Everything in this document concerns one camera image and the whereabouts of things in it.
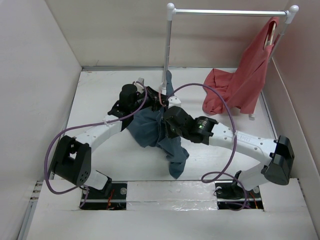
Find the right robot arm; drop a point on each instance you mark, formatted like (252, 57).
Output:
(275, 156)

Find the blue t shirt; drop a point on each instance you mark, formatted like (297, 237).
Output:
(149, 130)

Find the red t shirt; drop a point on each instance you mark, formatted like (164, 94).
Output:
(241, 89)

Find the wooden hanger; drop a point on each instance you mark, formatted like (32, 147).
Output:
(270, 34)

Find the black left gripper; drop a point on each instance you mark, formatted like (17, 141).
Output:
(153, 97)

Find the white clothes rack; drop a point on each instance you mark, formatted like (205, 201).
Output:
(171, 10)

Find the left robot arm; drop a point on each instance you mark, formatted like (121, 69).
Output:
(72, 158)

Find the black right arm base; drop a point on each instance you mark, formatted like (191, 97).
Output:
(231, 196)

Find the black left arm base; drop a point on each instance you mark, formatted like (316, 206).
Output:
(114, 199)

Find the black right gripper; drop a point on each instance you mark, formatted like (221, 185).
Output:
(170, 133)

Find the pink wire hanger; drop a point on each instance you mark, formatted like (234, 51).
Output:
(163, 100)

